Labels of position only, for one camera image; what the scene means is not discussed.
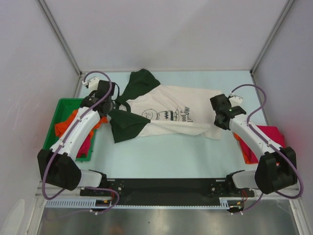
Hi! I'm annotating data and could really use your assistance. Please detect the white and green t-shirt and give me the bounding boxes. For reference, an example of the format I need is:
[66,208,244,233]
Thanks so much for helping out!
[109,69,222,143]

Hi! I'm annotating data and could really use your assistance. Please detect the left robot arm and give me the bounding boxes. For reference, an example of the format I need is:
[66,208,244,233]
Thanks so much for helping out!
[37,80,115,196]

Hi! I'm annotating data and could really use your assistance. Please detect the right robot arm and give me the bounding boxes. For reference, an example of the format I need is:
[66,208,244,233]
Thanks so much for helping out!
[210,94,298,196]

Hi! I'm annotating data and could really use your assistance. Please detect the green plastic bin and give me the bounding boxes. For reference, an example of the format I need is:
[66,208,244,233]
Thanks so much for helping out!
[43,98,97,162]

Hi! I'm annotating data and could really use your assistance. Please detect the pink t-shirt in bin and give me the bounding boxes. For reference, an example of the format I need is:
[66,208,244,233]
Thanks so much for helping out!
[76,134,95,161]

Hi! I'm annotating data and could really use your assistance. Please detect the orange t-shirt in bin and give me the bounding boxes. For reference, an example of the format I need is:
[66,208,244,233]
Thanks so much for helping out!
[54,109,108,140]

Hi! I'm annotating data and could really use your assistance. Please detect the folded orange t-shirt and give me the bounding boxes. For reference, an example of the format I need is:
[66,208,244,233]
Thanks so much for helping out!
[233,133,258,165]

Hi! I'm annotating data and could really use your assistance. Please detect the folded pink t-shirt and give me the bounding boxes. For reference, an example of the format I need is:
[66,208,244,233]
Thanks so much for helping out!
[238,124,287,164]

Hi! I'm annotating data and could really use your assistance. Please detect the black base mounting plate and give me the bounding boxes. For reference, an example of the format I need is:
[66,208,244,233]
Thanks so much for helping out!
[80,178,255,206]

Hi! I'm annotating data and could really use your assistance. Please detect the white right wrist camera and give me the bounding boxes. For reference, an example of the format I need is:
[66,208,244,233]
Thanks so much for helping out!
[228,94,243,107]

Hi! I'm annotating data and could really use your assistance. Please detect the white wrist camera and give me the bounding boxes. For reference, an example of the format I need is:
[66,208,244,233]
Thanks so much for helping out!
[228,94,243,107]
[82,77,100,91]

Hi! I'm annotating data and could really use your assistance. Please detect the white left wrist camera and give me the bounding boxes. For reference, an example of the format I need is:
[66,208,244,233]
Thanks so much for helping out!
[82,77,100,91]

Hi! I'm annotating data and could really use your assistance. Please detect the aluminium frame rail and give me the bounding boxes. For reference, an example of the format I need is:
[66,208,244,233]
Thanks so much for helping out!
[35,180,84,198]

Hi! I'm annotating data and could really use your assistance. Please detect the slotted cable duct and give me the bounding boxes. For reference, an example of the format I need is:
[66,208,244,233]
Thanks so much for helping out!
[45,198,242,210]

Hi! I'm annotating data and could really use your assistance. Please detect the left aluminium corner post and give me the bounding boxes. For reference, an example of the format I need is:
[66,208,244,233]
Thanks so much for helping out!
[36,0,82,77]

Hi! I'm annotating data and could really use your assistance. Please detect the aluminium corner post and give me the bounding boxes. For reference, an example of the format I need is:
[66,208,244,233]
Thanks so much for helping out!
[36,0,82,77]
[250,0,296,77]

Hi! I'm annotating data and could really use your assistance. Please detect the right aluminium corner post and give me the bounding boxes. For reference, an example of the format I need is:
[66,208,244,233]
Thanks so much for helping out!
[250,0,296,77]

